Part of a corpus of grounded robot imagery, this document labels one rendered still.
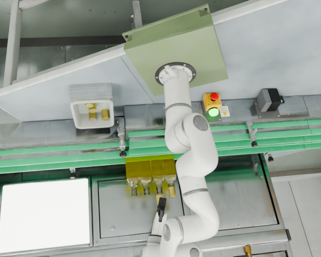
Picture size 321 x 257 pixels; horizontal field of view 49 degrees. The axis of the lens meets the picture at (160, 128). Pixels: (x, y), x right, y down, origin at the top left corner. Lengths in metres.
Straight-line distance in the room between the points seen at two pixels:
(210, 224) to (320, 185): 4.62
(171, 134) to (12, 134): 0.85
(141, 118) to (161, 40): 0.52
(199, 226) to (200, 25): 0.64
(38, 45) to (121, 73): 1.01
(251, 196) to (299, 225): 3.47
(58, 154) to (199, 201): 0.80
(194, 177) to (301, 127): 0.84
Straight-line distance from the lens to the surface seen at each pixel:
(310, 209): 5.48
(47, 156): 1.68
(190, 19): 1.21
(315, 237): 5.40
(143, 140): 1.58
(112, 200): 1.74
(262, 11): 1.33
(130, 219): 1.72
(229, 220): 1.83
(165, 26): 1.22
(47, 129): 1.72
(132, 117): 1.61
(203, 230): 1.14
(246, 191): 1.90
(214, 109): 1.62
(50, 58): 2.24
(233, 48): 1.43
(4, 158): 1.73
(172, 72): 1.27
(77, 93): 1.47
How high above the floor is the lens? 1.63
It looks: 28 degrees down
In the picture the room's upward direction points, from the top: 172 degrees clockwise
